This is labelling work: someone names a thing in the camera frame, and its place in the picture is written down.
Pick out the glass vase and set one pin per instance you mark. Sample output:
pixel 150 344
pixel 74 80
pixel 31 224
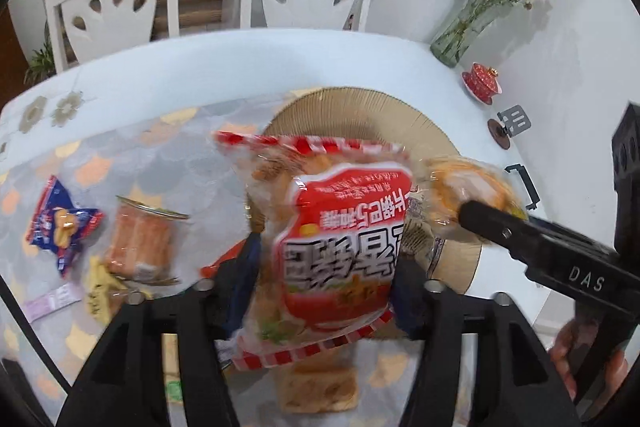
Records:
pixel 450 42

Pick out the fan-patterned tablecloth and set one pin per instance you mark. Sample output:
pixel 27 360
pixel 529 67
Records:
pixel 150 157

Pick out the ribbed golden tray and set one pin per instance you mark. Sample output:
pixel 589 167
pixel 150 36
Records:
pixel 350 117

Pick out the green plant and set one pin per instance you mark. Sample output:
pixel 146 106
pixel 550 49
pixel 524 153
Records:
pixel 40 64

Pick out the yellow snack packet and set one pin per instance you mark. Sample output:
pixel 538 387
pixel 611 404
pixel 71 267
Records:
pixel 102 294

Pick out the brown coaster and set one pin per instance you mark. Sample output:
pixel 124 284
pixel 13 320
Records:
pixel 497 137

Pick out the person's right hand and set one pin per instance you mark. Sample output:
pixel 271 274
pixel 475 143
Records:
pixel 562 352

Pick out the pink and white packet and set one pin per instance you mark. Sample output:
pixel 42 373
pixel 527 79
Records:
pixel 50 304

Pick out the red and white snack packet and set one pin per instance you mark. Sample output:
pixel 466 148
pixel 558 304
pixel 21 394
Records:
pixel 325 257

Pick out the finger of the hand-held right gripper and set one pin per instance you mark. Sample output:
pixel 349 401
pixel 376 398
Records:
pixel 560 229
pixel 492 222

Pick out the green snack packet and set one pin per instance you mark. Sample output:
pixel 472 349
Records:
pixel 172 389

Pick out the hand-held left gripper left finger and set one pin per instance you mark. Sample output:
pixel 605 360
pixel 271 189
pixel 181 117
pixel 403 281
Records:
pixel 246 277

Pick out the clear cake packet gold edge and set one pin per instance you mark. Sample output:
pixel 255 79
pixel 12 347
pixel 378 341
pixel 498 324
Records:
pixel 140 242

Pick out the brown bread packet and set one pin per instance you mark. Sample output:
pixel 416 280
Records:
pixel 315 389

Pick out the grey phone stand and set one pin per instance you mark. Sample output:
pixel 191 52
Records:
pixel 515 117

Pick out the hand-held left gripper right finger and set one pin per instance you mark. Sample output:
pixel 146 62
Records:
pixel 407 302

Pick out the clear orange snack packet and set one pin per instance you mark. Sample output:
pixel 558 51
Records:
pixel 465 182

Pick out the blue snack packet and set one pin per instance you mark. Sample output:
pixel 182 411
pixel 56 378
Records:
pixel 60 227

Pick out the red lidded teacup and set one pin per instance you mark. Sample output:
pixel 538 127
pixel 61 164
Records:
pixel 485 79

